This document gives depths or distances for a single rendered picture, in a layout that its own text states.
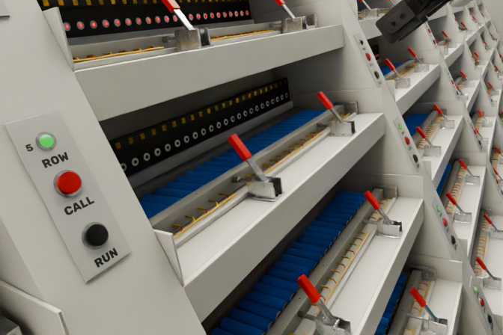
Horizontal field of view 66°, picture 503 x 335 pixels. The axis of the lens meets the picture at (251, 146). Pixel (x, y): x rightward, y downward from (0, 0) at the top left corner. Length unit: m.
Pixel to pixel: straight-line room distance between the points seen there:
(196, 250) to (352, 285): 0.31
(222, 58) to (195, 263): 0.24
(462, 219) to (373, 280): 0.59
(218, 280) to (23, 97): 0.23
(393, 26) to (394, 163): 0.45
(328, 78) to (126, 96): 0.57
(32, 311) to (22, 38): 0.20
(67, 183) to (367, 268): 0.49
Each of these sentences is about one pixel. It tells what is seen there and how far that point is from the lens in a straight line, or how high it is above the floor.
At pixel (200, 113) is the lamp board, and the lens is 0.63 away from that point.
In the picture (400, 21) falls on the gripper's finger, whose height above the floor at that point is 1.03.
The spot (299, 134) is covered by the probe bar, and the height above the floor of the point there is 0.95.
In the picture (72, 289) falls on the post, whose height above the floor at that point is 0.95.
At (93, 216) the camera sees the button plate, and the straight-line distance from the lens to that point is 0.31.
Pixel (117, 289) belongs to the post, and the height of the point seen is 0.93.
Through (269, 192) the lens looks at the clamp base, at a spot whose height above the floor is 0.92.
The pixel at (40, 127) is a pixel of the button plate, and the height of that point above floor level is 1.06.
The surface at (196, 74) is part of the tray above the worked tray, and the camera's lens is 0.44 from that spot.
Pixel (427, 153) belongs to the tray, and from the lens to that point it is 1.14.
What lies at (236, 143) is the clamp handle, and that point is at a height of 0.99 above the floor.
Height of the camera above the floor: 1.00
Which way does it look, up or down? 3 degrees down
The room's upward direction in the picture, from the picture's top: 26 degrees counter-clockwise
